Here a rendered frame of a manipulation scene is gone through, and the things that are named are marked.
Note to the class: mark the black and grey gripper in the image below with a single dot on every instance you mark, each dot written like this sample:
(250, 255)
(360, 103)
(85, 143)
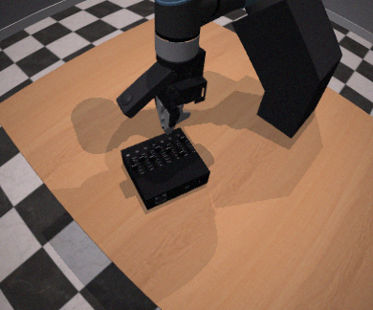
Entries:
(182, 90)

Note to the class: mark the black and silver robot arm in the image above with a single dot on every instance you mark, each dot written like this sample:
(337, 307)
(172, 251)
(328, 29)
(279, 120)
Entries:
(177, 21)

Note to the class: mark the black lighting desk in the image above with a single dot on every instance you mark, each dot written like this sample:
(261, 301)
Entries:
(173, 168)

